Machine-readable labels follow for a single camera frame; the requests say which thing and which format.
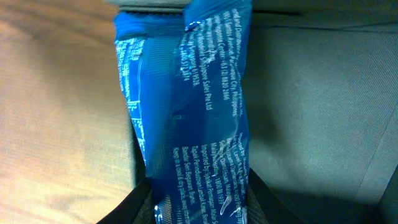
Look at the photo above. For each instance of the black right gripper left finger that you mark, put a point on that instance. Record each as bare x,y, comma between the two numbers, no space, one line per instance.
136,208

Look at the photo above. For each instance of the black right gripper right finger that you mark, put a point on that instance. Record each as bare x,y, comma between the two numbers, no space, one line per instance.
264,206

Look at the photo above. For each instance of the dark green gift box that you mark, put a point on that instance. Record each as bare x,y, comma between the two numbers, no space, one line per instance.
320,92

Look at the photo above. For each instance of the blue cookie packet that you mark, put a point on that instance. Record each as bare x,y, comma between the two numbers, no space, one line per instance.
181,77

